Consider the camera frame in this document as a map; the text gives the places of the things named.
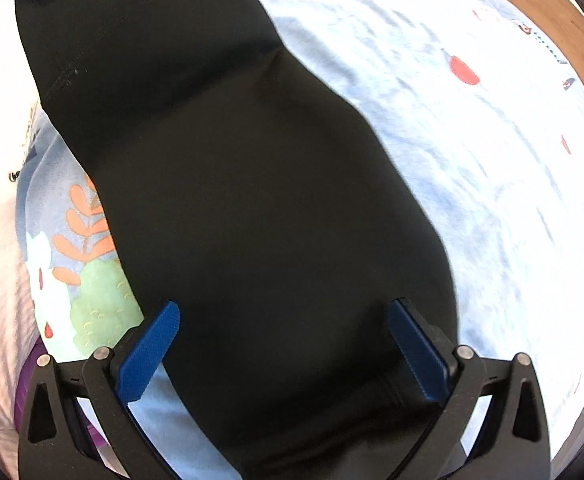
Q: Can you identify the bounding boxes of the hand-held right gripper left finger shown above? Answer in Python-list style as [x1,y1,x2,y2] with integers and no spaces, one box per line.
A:
[18,300,187,480]

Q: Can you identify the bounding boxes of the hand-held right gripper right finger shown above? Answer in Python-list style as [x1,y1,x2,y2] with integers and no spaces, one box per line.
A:
[386,297,552,480]

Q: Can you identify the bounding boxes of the black pants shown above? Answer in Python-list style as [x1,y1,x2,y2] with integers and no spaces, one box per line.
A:
[14,0,460,480]

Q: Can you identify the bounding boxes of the blue printed bed sheet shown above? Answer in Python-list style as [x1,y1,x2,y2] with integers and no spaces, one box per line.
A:
[14,0,584,480]

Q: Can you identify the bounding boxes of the wooden headboard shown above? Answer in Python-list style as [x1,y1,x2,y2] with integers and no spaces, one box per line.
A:
[482,0,584,111]

